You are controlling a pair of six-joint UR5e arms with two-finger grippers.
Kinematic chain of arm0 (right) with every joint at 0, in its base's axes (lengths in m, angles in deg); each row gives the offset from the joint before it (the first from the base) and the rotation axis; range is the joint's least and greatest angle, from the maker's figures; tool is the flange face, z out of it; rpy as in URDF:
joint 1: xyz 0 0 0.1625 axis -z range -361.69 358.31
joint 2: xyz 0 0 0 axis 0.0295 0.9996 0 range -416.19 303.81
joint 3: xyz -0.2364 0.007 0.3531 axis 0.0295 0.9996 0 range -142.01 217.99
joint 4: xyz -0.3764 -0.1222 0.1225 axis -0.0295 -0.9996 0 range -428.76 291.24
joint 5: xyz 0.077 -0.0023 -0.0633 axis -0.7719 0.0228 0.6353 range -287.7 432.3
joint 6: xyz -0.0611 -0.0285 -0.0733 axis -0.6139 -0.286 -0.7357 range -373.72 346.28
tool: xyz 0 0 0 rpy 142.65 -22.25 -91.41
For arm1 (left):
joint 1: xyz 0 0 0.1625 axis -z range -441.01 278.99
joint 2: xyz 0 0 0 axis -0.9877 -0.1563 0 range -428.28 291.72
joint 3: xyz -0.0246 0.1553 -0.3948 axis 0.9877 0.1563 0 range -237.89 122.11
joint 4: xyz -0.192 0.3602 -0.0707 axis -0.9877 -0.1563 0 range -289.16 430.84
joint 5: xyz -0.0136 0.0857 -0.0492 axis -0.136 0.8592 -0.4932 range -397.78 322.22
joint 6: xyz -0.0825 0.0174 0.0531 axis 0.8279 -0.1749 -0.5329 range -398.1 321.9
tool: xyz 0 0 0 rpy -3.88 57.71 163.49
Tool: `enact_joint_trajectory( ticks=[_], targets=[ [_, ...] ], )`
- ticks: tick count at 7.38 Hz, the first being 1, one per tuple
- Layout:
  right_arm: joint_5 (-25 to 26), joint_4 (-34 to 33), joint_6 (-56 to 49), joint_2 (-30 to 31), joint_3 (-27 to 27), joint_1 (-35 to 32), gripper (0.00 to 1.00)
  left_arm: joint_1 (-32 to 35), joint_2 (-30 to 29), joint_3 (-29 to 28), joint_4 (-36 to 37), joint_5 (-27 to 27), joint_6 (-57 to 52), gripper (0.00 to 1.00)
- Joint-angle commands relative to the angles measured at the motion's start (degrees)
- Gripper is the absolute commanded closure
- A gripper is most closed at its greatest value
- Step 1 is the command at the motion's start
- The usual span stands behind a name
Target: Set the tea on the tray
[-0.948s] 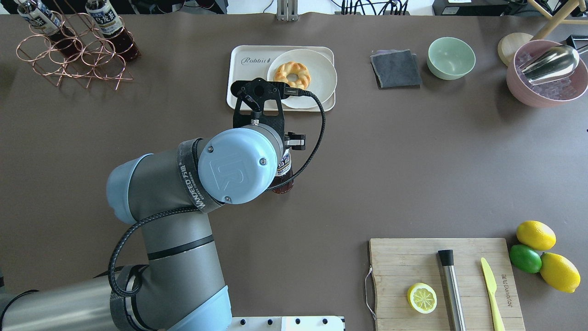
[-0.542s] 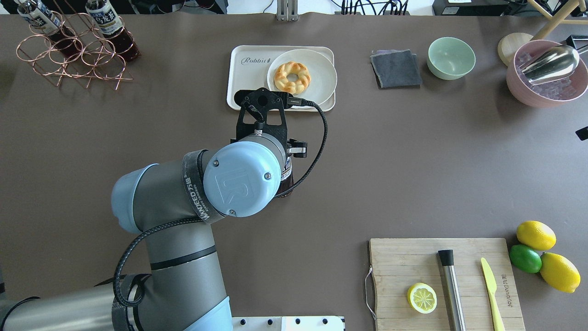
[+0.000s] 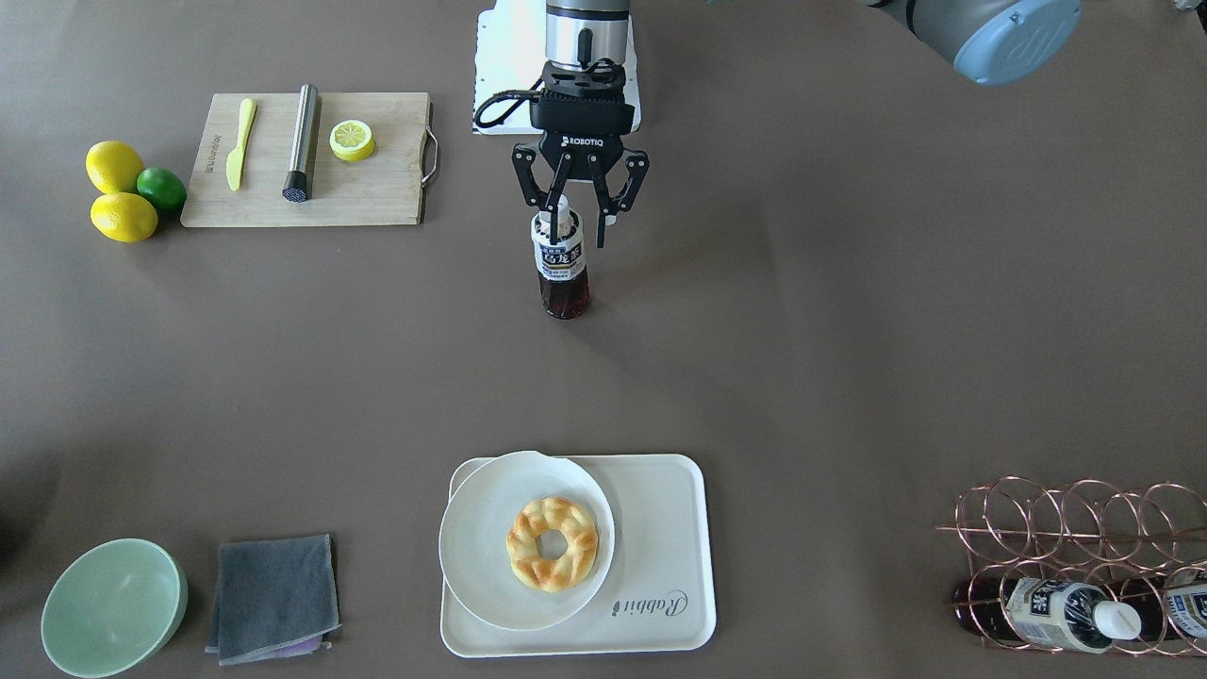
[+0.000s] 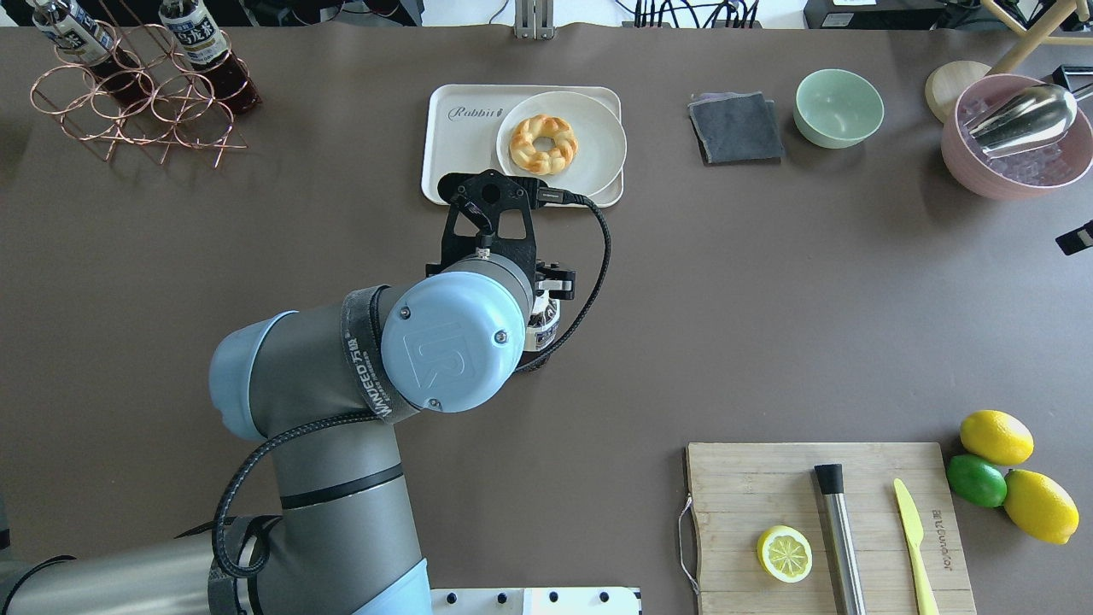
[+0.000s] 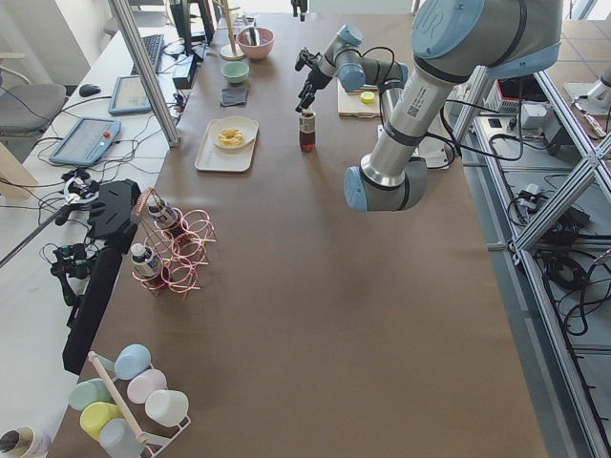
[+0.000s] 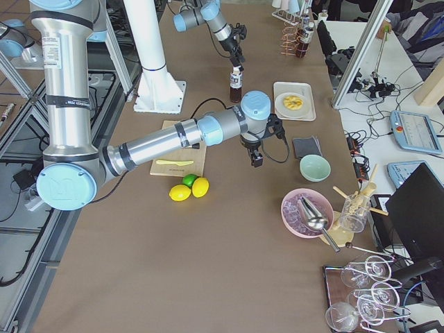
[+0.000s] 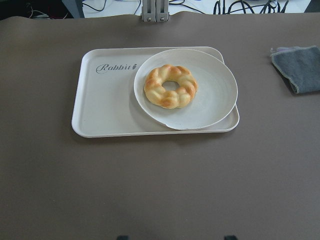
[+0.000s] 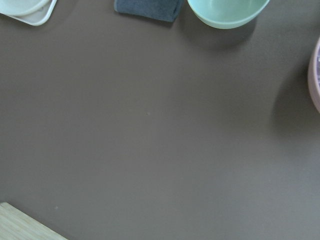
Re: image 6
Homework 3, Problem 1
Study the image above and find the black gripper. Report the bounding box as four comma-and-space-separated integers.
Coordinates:
221, 35, 245, 67
240, 135, 263, 167

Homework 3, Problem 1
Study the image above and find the tea bottle white cap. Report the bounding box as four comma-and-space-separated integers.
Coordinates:
230, 67, 243, 103

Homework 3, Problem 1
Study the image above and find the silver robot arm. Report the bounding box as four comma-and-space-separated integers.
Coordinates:
30, 1, 271, 211
173, 1, 247, 71

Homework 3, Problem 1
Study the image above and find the cream serving tray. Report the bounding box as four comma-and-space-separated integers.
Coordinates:
273, 81, 316, 121

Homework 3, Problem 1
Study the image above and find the wine glass rack tray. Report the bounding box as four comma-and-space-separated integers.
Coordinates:
323, 253, 411, 332

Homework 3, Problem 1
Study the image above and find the grey folded cloth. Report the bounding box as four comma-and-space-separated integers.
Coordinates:
292, 136, 323, 160

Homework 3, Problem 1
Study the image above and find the mint green bowl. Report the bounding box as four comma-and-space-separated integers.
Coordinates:
300, 155, 331, 182

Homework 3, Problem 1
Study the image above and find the wooden cutting board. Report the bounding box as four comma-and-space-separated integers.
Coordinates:
150, 142, 207, 177

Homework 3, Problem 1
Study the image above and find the white round plate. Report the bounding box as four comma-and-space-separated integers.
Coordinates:
275, 92, 309, 119

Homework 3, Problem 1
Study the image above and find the yellow lemon far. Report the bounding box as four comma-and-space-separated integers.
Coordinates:
191, 177, 210, 198

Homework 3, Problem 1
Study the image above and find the yellow lemon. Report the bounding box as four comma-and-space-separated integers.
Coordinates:
191, 177, 210, 198
169, 184, 191, 201

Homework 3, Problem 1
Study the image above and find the glazed braided donut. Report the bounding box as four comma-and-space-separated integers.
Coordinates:
283, 96, 304, 110

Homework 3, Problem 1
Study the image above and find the green lime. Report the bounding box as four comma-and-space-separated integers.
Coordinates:
182, 173, 198, 187

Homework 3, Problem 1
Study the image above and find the pink ice bowl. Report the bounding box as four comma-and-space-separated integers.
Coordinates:
281, 188, 334, 239

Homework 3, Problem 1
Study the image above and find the yellow plastic knife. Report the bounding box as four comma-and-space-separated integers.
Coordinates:
155, 160, 194, 167

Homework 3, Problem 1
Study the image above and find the yellow lemon near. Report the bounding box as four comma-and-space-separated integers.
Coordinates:
169, 184, 191, 201

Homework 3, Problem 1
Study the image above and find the metal ice scoop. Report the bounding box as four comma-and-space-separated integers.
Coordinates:
299, 196, 340, 253

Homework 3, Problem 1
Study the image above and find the wooden glass stand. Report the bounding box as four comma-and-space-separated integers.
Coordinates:
333, 164, 389, 236

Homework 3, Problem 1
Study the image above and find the clear glass jar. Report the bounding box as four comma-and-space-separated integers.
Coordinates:
339, 194, 370, 232

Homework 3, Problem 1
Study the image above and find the blue teach pendant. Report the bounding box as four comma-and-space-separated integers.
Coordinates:
390, 110, 443, 154
386, 160, 425, 189

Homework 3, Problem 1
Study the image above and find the black computer monitor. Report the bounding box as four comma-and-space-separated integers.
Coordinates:
386, 163, 443, 259

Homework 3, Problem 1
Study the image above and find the wooden block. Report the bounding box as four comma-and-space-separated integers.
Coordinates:
414, 60, 444, 107

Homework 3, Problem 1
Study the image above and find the copper wire bottle rack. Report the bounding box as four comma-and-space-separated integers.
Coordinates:
280, 17, 302, 56

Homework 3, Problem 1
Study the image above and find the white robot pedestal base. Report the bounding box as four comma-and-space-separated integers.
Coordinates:
124, 0, 186, 114

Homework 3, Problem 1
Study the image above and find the green handled reacher stick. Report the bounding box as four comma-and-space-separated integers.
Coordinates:
371, 26, 391, 85

